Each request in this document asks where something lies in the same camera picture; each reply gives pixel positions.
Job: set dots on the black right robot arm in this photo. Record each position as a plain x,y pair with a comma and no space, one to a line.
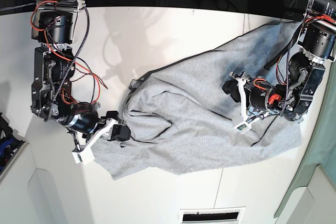
53,24

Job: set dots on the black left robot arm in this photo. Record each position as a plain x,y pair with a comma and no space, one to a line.
299,71

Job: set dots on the white floor vent grille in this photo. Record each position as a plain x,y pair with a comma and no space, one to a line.
215,215

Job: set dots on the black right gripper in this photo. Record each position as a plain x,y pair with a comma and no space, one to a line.
83,117

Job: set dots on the grey t-shirt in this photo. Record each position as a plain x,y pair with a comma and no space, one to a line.
181,120

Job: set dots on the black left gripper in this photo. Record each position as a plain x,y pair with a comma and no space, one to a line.
262,95

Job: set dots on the black round floor object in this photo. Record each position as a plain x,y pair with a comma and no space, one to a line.
266,7

